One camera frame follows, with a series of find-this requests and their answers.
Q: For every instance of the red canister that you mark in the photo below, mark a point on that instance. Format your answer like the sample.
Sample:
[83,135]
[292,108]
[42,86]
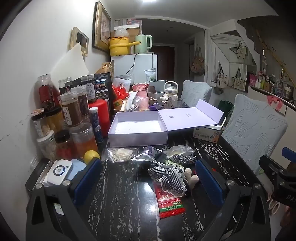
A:
[100,115]

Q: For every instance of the gold framed picture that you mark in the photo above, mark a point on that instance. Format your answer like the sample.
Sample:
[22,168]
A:
[101,26]

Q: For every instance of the white foam board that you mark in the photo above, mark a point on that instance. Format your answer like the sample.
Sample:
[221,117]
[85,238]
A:
[69,64]

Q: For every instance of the red snack packet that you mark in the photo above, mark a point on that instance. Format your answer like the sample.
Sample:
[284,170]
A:
[170,204]

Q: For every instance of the lavender gift box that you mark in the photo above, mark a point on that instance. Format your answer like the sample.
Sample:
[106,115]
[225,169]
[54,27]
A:
[138,127]

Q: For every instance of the person's right hand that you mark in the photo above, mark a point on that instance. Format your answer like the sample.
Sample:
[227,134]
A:
[274,205]

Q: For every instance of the pink cup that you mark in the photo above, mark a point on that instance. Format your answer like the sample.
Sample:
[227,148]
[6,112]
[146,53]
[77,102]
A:
[142,99]

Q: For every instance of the row of shelf items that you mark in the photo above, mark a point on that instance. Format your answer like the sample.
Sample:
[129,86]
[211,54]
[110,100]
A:
[270,84]

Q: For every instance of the pink bow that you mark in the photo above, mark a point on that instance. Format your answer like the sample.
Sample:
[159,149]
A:
[276,103]

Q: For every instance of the wall intercom panel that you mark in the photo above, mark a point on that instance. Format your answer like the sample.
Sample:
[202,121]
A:
[81,41]

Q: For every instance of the beige tote bag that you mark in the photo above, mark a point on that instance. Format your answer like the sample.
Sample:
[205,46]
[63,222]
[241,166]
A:
[239,82]
[222,78]

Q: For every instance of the clear glass cup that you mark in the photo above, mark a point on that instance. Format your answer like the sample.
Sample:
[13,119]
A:
[174,103]

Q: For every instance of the dark wooden door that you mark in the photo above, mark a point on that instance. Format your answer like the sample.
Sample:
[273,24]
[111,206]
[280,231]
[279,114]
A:
[163,62]

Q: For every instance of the white fridge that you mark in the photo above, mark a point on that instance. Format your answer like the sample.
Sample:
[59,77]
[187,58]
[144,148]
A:
[143,66]

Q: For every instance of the light blue case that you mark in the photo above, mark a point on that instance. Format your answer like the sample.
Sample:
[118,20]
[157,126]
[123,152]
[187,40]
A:
[77,168]

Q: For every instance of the floral tote bag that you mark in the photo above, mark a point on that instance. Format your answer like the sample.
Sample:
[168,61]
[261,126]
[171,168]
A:
[197,64]

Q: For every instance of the green and white bag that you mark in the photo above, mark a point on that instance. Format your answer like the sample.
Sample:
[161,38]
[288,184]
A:
[150,75]

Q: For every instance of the purple silver foil packet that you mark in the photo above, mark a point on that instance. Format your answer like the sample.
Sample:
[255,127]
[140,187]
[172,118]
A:
[148,154]

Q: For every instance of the clear plastic bag in pot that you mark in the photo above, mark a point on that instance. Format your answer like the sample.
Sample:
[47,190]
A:
[121,32]

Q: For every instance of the clear bag with white pieces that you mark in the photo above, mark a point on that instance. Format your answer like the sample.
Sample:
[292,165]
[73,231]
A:
[179,150]

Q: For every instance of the yellow pot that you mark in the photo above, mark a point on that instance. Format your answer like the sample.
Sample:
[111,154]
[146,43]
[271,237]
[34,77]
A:
[120,46]

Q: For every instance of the gingham lace-trimmed cloth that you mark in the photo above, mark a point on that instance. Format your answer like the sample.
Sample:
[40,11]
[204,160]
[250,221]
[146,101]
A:
[165,177]

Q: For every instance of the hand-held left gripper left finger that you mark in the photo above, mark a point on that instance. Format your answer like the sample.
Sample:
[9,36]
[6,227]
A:
[86,182]

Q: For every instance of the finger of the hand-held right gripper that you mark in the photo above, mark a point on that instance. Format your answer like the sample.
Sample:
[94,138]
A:
[270,165]
[289,153]

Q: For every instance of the grey cardboard box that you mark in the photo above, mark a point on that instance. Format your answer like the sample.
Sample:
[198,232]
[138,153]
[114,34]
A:
[157,87]

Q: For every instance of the pale green electric kettle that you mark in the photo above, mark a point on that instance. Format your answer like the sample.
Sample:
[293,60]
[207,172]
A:
[142,44]

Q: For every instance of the red sachet packets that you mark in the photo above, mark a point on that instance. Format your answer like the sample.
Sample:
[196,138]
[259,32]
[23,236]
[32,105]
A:
[120,95]

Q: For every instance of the metal tin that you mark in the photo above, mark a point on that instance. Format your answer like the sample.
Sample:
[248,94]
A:
[37,173]

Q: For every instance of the gingham scrunchie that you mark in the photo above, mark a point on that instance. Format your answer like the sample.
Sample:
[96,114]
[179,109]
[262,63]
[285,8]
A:
[182,159]

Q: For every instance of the white cartoon water bottle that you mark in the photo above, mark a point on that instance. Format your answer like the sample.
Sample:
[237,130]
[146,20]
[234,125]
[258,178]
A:
[170,91]

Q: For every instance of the small colourful printed box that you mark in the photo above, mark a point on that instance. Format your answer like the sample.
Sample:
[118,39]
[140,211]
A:
[207,134]

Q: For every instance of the blue tablet tube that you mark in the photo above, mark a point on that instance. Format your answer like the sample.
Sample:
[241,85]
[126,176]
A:
[96,125]

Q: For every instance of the yellow lemon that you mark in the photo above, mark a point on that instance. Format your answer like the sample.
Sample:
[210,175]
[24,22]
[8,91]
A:
[91,156]

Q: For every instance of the group of plastic food jars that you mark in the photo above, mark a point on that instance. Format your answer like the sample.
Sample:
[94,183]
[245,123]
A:
[71,111]

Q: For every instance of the clear bag with white flower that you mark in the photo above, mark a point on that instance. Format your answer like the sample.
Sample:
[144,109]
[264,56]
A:
[119,154]

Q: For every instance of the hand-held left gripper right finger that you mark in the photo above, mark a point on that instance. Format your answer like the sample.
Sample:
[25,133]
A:
[209,183]

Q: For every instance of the black printed pouch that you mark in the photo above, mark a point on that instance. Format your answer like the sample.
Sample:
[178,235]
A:
[104,88]

